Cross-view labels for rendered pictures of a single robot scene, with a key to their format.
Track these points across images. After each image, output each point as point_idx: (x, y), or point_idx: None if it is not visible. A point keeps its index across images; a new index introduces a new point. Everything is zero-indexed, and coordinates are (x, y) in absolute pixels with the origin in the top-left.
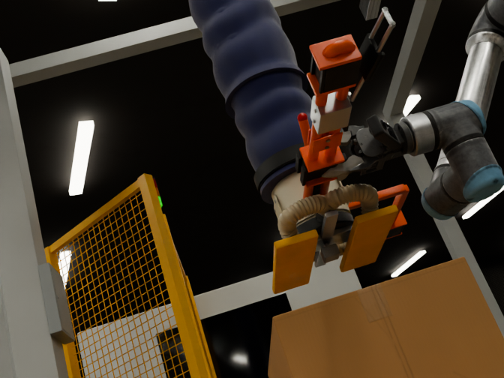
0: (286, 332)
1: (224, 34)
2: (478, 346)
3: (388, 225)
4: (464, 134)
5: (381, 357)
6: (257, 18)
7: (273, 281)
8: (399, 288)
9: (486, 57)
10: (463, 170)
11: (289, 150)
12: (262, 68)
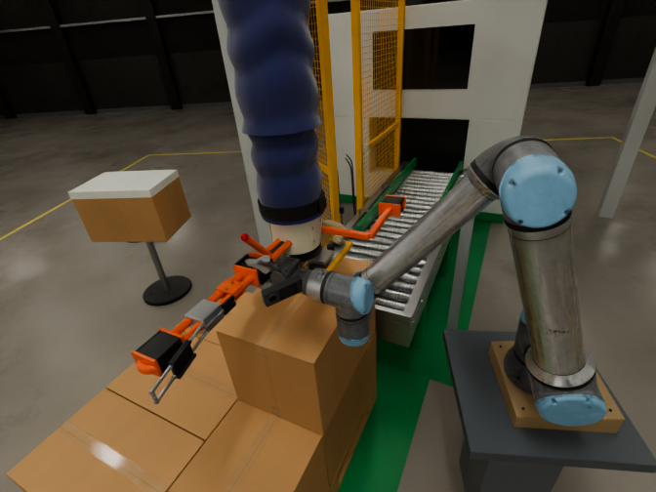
0: (221, 339)
1: (233, 66)
2: (305, 392)
3: None
4: (341, 316)
5: (260, 369)
6: (261, 60)
7: None
8: (274, 354)
9: (461, 208)
10: (337, 326)
11: (267, 211)
12: (256, 131)
